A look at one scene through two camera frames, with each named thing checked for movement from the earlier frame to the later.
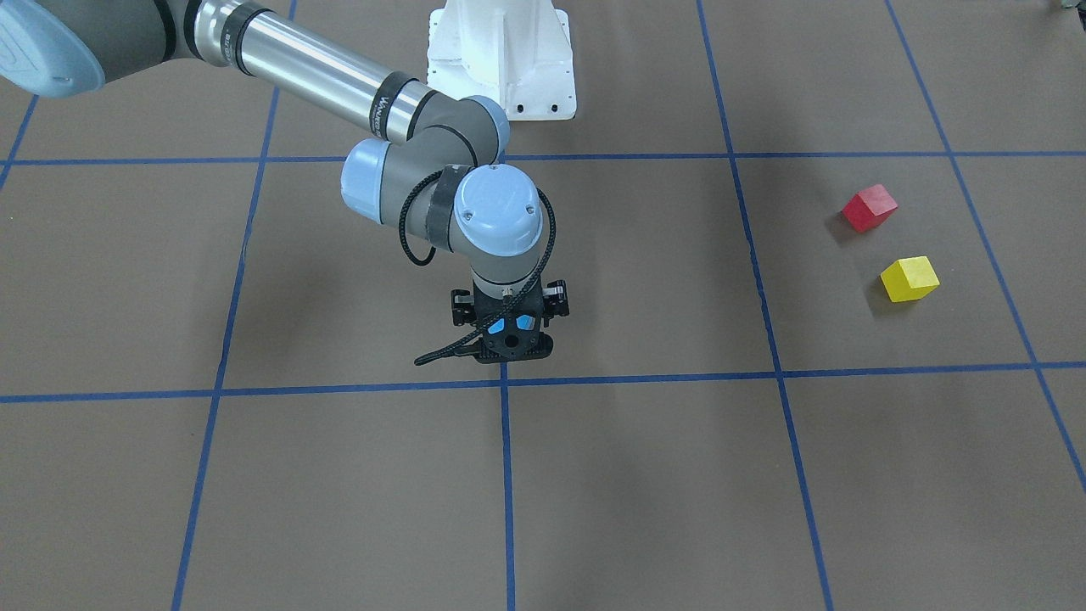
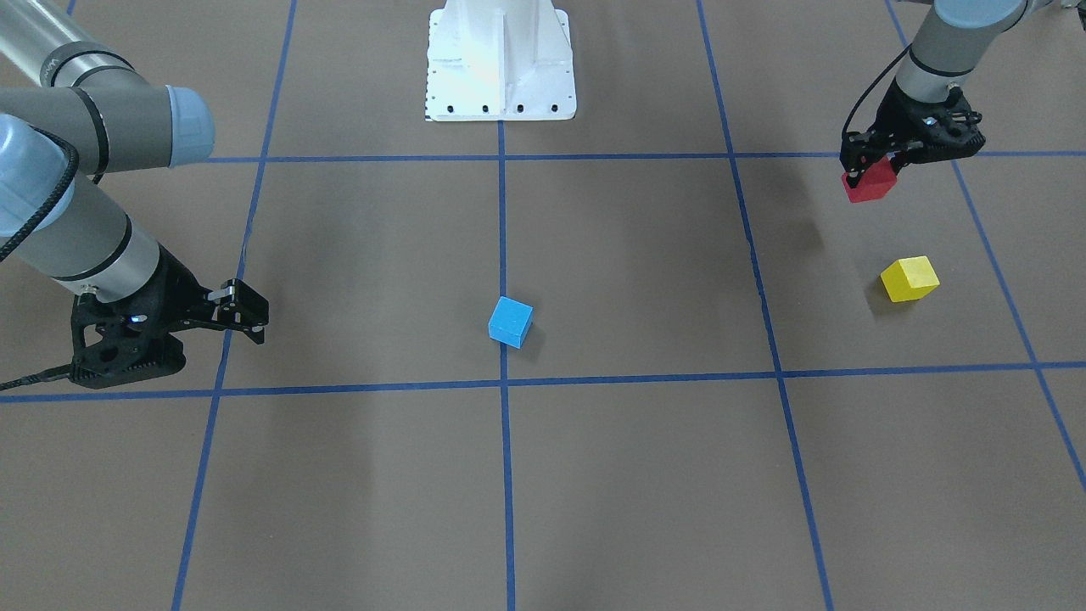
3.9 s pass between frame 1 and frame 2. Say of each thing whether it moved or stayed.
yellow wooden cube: stayed
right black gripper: moved
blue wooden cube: stayed
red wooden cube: moved
